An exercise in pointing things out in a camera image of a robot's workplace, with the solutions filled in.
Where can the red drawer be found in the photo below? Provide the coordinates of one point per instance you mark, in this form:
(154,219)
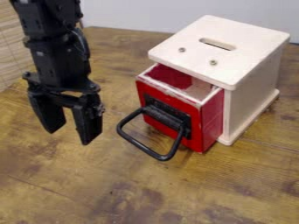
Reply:
(185,97)

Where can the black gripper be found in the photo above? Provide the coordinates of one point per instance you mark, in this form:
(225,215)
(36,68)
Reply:
(61,84)

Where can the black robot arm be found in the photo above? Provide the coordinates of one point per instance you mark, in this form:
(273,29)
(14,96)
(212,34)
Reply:
(48,18)

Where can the white wooden cabinet box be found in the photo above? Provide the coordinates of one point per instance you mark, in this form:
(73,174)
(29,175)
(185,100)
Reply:
(234,56)

